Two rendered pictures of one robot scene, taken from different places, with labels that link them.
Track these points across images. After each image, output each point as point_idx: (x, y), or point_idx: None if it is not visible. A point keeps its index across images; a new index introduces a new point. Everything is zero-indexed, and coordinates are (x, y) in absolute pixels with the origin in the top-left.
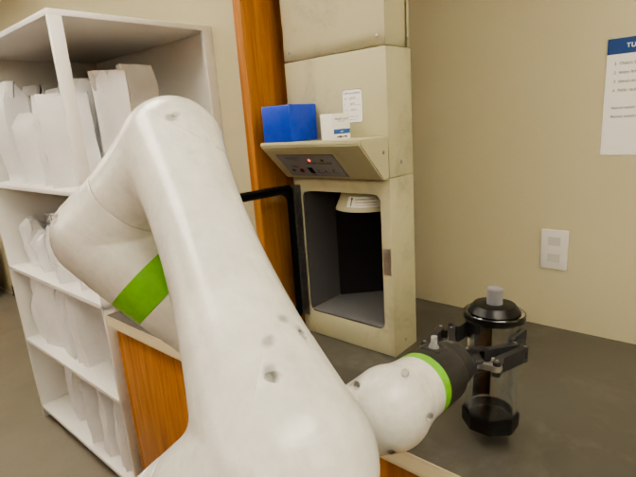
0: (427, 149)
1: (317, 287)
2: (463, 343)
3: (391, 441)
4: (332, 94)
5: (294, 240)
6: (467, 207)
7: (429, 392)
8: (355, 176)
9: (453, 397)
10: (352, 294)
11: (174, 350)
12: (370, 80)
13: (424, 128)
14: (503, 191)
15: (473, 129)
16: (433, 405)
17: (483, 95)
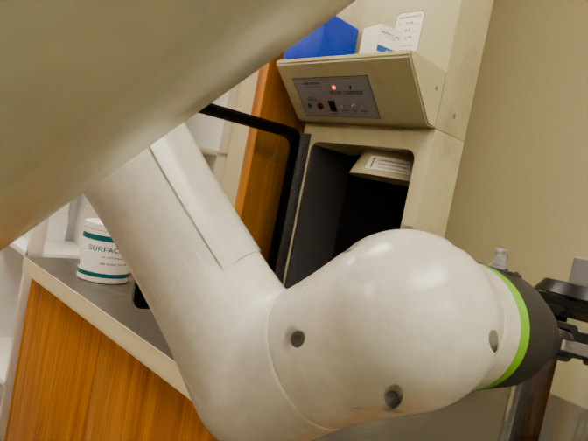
0: (476, 151)
1: (297, 276)
2: (480, 399)
3: (403, 358)
4: (384, 18)
5: (284, 202)
6: (514, 232)
7: (498, 299)
8: (388, 117)
9: (528, 356)
10: None
11: (86, 306)
12: (439, 0)
13: (479, 126)
14: (570, 217)
15: (544, 132)
16: (502, 331)
17: (565, 92)
